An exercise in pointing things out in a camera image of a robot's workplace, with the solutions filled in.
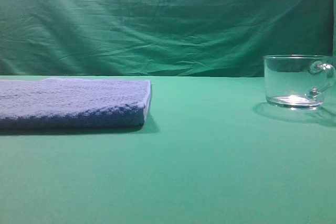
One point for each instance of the transparent glass cup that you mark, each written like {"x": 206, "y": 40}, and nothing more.
{"x": 298, "y": 82}

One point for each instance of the green backdrop cloth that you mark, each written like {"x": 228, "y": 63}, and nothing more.
{"x": 201, "y": 38}

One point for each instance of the folded blue towel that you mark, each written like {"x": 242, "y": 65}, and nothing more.
{"x": 58, "y": 103}

